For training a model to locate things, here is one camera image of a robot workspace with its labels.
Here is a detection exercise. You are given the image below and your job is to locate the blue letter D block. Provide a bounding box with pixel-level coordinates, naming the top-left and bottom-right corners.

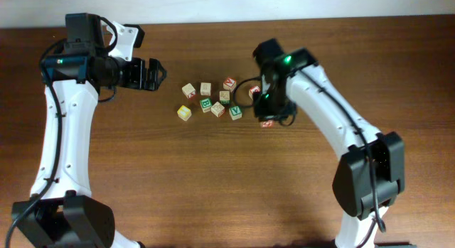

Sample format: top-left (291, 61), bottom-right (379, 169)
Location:
top-left (260, 120), bottom-right (274, 128)

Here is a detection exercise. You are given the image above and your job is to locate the red number 6 block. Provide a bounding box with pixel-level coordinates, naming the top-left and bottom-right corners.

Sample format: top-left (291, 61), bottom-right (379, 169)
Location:
top-left (248, 86), bottom-right (261, 100)

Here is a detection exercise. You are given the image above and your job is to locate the green letter V block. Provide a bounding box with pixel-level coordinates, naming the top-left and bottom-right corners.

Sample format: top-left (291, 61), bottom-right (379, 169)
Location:
top-left (229, 106), bottom-right (242, 121)

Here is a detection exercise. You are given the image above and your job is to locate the wooden block green side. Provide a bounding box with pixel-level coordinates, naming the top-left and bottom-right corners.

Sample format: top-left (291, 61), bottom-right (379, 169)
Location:
top-left (219, 90), bottom-right (230, 104)

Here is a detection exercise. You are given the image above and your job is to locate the green letter B block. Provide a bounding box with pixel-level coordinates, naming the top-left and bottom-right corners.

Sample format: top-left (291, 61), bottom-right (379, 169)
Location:
top-left (200, 98), bottom-right (213, 113)

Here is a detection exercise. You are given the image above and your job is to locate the wooden hand picture block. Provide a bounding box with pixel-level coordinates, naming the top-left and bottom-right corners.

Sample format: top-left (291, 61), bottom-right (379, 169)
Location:
top-left (210, 102), bottom-right (225, 117)

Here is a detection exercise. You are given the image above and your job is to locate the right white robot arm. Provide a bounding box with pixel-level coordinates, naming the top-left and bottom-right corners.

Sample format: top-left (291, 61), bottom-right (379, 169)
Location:
top-left (252, 38), bottom-right (405, 247)

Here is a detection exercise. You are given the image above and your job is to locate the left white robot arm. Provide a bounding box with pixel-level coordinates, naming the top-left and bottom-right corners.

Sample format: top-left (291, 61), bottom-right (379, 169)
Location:
top-left (11, 13), bottom-right (167, 247)

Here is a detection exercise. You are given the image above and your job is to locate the block with red X side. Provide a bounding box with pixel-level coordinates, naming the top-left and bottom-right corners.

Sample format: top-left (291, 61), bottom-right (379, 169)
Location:
top-left (182, 83), bottom-right (197, 99)

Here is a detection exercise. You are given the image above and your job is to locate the yellow letter block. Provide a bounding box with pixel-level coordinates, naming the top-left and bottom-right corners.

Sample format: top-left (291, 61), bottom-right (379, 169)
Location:
top-left (177, 105), bottom-right (192, 122)

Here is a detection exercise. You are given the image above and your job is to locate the plain wooden picture block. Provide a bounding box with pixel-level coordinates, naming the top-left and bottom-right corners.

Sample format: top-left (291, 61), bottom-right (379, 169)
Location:
top-left (200, 82), bottom-right (211, 96)

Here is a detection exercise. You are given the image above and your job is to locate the red letter A block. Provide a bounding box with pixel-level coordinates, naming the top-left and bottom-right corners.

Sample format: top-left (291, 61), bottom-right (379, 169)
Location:
top-left (223, 77), bottom-right (237, 92)

